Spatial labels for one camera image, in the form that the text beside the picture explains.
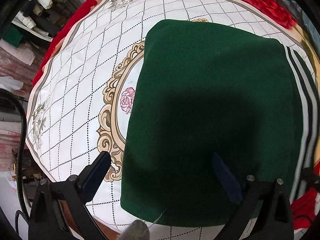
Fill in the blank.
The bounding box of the black braided cable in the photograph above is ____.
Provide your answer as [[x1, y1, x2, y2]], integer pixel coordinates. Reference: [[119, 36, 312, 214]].
[[0, 89, 30, 230]]

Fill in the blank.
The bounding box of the green white varsity jacket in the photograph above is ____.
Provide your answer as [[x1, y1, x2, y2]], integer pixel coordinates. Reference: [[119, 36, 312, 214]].
[[120, 20, 319, 227]]

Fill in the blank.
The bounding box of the white diamond pattern sheet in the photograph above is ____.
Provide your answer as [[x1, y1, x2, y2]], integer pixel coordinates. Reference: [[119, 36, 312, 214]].
[[25, 0, 316, 240]]

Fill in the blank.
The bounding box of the pile of folded clothes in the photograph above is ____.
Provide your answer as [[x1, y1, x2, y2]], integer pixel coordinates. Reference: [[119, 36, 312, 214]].
[[0, 0, 83, 98]]

